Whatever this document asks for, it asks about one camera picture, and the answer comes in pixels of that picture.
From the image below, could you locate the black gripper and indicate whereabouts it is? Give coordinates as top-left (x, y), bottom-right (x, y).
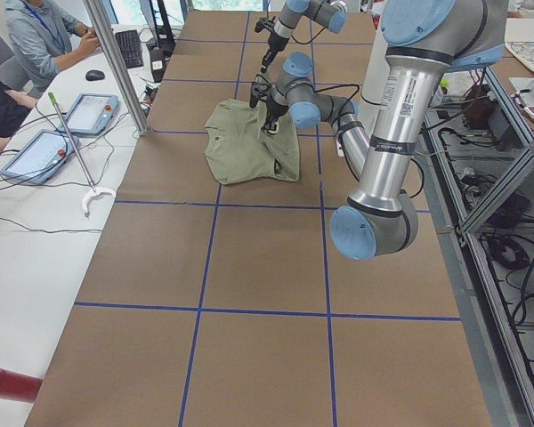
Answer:
top-left (260, 31), bottom-right (289, 73)
top-left (261, 95), bottom-right (287, 134)

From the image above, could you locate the light green long-sleeve shirt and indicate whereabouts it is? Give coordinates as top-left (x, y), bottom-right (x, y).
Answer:
top-left (205, 99), bottom-right (300, 185)

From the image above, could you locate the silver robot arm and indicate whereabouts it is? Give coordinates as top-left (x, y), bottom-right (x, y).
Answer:
top-left (263, 1), bottom-right (508, 260)
top-left (255, 0), bottom-right (348, 73)

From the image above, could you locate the black keyboard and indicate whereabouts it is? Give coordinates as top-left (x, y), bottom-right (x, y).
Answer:
top-left (114, 29), bottom-right (143, 68)

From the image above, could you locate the metal reaching stick white hook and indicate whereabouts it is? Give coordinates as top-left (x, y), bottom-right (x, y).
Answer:
top-left (47, 92), bottom-right (117, 217)

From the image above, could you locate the upper blue teach pendant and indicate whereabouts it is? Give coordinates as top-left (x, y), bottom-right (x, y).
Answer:
top-left (64, 93), bottom-right (119, 137)

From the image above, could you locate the blue teach pendant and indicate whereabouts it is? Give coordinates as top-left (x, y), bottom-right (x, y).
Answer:
top-left (0, 129), bottom-right (75, 184)
top-left (64, 93), bottom-right (119, 137)

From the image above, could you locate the black computer mouse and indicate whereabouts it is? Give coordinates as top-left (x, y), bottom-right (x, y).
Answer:
top-left (85, 69), bottom-right (105, 82)

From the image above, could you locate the person in grey shirt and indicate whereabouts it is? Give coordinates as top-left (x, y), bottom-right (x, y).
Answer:
top-left (4, 0), bottom-right (101, 93)

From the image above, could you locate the lower blue teach pendant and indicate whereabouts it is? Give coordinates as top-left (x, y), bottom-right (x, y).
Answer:
top-left (0, 129), bottom-right (75, 184)

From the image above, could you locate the red cylinder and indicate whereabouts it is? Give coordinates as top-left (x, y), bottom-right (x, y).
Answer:
top-left (0, 368), bottom-right (43, 403)

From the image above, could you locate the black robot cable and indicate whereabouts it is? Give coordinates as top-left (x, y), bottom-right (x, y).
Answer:
top-left (313, 84), bottom-right (361, 121)

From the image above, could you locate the aluminium frame post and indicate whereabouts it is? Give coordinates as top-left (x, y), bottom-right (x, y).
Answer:
top-left (83, 0), bottom-right (149, 136)

